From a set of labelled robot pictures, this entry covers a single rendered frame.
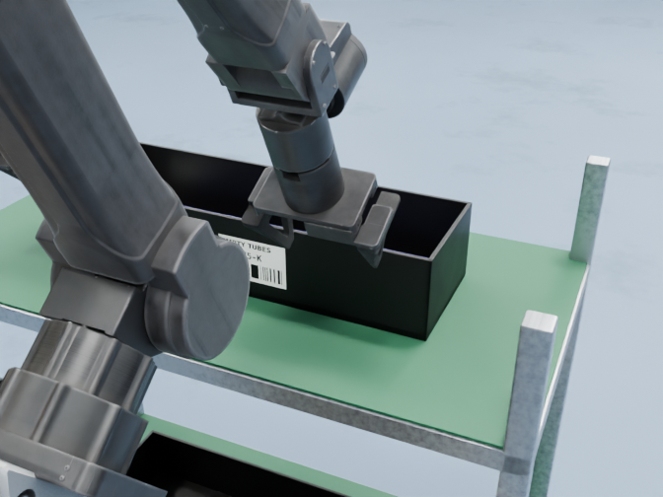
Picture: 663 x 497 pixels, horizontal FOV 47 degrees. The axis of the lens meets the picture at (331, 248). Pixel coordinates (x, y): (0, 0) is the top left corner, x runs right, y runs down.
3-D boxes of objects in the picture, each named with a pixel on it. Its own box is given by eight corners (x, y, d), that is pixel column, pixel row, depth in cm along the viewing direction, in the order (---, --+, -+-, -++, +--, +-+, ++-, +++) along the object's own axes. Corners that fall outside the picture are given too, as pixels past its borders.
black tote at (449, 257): (54, 248, 113) (40, 177, 108) (127, 201, 127) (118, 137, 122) (425, 342, 93) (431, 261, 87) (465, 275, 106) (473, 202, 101)
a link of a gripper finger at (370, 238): (343, 227, 81) (328, 167, 73) (408, 241, 78) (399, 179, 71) (320, 279, 77) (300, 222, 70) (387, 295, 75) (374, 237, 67)
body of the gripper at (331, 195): (282, 169, 76) (264, 113, 70) (380, 186, 72) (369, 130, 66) (256, 219, 73) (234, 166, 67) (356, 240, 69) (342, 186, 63)
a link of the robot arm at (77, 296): (26, 337, 45) (100, 361, 43) (102, 188, 48) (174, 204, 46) (105, 383, 53) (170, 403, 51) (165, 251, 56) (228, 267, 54)
